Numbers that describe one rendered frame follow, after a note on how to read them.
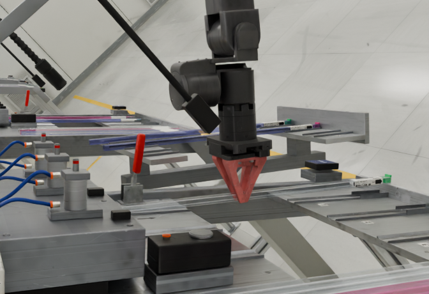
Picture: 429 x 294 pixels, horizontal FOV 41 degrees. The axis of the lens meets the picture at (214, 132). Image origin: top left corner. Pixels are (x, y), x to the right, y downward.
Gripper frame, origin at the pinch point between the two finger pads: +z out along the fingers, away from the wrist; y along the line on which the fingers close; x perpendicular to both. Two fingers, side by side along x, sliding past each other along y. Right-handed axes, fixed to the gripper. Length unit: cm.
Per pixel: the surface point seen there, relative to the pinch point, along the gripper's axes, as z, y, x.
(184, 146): 7, -85, 24
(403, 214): 3.6, 12.3, 21.4
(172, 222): 0.1, 6.0, -13.6
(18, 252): -6.8, 27.8, -35.4
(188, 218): 0.4, 5.1, -11.0
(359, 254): 51, -78, 85
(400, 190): 2.6, 4.3, 28.1
